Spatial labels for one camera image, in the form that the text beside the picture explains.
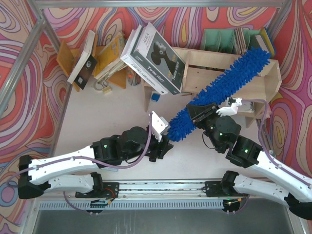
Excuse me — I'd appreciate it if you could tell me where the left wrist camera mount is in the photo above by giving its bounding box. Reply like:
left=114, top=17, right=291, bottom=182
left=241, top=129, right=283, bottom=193
left=150, top=111, right=170, bottom=142

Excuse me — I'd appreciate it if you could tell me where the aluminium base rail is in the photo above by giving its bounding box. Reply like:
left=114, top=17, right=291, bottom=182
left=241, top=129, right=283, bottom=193
left=19, top=174, right=290, bottom=203

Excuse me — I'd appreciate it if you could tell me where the white Chokladfabriken book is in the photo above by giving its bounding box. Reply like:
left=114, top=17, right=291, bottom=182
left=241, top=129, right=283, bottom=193
left=120, top=25, right=169, bottom=95

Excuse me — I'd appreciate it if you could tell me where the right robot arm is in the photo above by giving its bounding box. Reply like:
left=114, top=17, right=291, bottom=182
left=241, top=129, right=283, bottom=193
left=186, top=104, right=312, bottom=220

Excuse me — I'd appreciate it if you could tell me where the blue microfiber duster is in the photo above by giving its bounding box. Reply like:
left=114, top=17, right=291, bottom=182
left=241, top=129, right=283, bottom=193
left=167, top=48, right=271, bottom=142

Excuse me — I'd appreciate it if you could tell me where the pencil cup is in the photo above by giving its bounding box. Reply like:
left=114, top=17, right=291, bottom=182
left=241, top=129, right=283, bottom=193
left=127, top=70, right=141, bottom=86

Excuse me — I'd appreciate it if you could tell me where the yellow book stack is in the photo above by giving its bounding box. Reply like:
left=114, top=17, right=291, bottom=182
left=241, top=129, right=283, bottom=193
left=94, top=32, right=126, bottom=82

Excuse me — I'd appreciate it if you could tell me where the blue covered book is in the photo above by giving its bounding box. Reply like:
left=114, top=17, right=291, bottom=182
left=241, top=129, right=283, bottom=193
left=255, top=27, right=276, bottom=59

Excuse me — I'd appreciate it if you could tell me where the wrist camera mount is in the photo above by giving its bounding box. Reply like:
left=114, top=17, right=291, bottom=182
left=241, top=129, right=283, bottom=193
left=150, top=111, right=170, bottom=142
left=216, top=97, right=242, bottom=117

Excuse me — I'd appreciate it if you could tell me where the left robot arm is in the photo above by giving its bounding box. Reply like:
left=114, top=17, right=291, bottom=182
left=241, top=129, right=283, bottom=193
left=18, top=127, right=173, bottom=199

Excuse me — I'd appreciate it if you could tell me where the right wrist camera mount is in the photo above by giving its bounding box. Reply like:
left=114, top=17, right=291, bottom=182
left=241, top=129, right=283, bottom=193
left=216, top=97, right=242, bottom=117

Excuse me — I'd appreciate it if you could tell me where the blue white eraser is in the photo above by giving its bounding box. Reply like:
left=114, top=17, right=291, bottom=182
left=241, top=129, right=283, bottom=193
left=151, top=92, right=160, bottom=102

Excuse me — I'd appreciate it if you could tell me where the pink pig figurine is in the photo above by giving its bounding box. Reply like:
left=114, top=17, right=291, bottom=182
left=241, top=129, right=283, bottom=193
left=262, top=104, right=272, bottom=119

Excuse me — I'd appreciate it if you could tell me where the white spiral notebook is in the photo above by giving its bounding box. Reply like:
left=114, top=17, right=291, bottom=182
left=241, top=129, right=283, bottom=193
left=238, top=102, right=255, bottom=113

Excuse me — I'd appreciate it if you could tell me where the white black paperback book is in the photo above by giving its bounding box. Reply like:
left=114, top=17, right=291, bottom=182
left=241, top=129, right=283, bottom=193
left=67, top=30, right=97, bottom=90

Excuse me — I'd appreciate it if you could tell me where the green desk organizer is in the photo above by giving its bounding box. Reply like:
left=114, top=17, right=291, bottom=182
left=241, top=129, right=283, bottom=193
left=200, top=27, right=269, bottom=55

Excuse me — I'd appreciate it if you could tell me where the light wooden bookshelf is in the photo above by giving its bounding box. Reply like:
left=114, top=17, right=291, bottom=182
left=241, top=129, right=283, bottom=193
left=142, top=46, right=282, bottom=128

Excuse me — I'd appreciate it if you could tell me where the black white Twins story book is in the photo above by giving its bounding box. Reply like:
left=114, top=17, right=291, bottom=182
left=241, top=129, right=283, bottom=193
left=130, top=23, right=185, bottom=95

